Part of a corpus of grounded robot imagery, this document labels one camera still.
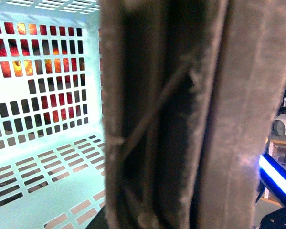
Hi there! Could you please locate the light blue plastic basket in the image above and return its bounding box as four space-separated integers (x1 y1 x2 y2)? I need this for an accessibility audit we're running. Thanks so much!
0 0 105 229

